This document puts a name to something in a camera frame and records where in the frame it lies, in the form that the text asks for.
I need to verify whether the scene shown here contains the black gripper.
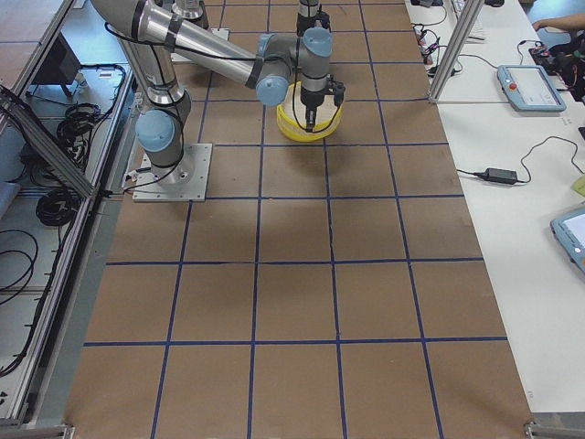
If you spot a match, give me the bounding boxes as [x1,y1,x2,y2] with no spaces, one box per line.
[296,0,330,36]
[301,77,346,133]

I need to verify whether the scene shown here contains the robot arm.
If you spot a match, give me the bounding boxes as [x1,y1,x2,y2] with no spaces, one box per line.
[93,1,346,201]
[171,0,331,37]

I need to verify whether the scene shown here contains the person hand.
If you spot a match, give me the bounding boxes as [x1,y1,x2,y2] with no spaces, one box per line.
[532,18,559,31]

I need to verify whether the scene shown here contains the black power adapter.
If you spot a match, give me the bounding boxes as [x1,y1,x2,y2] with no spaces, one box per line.
[473,167,519,185]

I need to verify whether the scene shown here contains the teach pendant far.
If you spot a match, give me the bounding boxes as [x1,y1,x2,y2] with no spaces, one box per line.
[496,65,566,112]

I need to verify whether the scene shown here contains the teach pendant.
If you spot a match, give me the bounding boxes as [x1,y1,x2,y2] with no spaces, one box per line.
[550,207,584,273]
[496,65,566,112]

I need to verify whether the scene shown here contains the teach pendant near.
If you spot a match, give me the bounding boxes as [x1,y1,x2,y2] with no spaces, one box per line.
[550,207,584,273]

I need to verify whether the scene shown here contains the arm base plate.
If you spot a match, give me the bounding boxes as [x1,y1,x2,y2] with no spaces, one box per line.
[132,144,213,202]
[210,27,229,40]

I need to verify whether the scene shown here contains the aluminium frame post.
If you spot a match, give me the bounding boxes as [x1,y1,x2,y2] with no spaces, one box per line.
[429,0,484,103]

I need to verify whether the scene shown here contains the aluminium frame rail left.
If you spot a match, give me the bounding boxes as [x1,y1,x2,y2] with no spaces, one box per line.
[1,85,97,198]

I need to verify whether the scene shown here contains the coiled black cables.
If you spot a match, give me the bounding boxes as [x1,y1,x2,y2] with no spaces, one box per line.
[35,187,77,228]

